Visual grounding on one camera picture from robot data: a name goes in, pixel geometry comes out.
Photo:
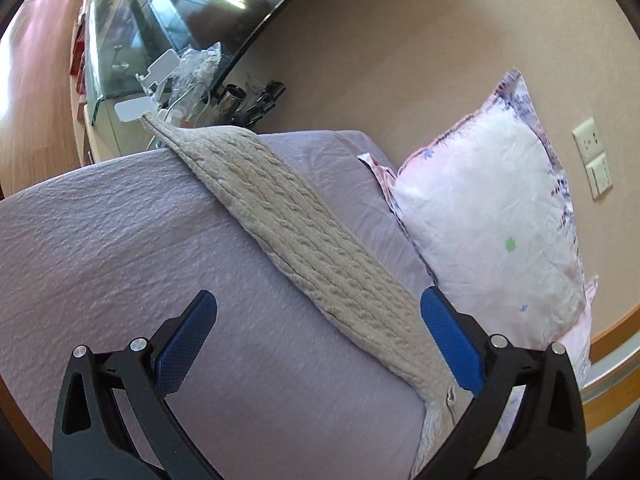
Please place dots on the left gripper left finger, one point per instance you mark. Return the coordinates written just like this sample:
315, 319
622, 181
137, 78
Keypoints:
112, 420

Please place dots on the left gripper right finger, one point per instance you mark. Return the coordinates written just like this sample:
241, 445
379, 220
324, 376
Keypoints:
548, 438

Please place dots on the beige cable-knit sweater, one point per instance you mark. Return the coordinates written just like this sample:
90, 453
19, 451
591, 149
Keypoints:
306, 241

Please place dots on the wooden bed headboard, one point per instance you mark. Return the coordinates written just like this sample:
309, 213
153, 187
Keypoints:
613, 381

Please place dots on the pink floral pillow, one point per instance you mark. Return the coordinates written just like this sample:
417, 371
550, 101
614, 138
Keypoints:
577, 342

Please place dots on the lilac bed sheet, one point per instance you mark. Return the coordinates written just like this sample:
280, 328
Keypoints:
107, 253

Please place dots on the white floral pillow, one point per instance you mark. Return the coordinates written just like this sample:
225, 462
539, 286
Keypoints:
487, 206

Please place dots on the clear plastic bag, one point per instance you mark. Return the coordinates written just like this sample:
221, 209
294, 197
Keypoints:
196, 71

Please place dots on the white phone stand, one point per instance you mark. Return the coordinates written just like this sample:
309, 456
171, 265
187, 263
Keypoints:
152, 84

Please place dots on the dark metal cup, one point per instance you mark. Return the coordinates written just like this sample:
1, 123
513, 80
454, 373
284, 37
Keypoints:
228, 104

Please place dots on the glass top side cabinet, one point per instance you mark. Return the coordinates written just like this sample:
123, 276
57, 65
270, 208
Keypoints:
122, 38

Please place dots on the wall socket switch plate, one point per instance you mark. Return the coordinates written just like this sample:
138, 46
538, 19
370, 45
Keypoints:
592, 152

